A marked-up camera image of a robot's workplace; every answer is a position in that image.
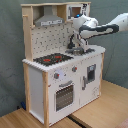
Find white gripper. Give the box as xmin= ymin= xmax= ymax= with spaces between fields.
xmin=76 ymin=36 xmax=88 ymax=49

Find metal sink bowl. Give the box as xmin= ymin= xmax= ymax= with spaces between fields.
xmin=65 ymin=47 xmax=95 ymax=55

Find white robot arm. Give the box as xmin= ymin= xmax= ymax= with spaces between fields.
xmin=73 ymin=13 xmax=128 ymax=50

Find wooden toy kitchen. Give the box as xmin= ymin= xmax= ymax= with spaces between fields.
xmin=22 ymin=2 xmax=105 ymax=128

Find black toy faucet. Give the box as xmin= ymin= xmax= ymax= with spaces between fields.
xmin=67 ymin=34 xmax=80 ymax=49

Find red stove knob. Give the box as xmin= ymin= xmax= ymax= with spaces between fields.
xmin=54 ymin=73 xmax=60 ymax=79
xmin=72 ymin=66 xmax=78 ymax=73

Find ice dispenser panel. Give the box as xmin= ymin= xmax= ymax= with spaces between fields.
xmin=87 ymin=65 xmax=96 ymax=82

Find toy microwave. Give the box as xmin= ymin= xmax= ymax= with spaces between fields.
xmin=67 ymin=4 xmax=87 ymax=21

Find black stovetop red burners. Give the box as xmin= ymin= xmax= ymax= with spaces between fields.
xmin=34 ymin=53 xmax=71 ymax=66

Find grey range hood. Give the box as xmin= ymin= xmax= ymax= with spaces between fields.
xmin=35 ymin=5 xmax=64 ymax=27

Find oven door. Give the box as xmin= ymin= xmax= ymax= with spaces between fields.
xmin=56 ymin=85 xmax=74 ymax=111

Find grey cabinet door handle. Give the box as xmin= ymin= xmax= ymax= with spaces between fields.
xmin=82 ymin=76 xmax=87 ymax=90

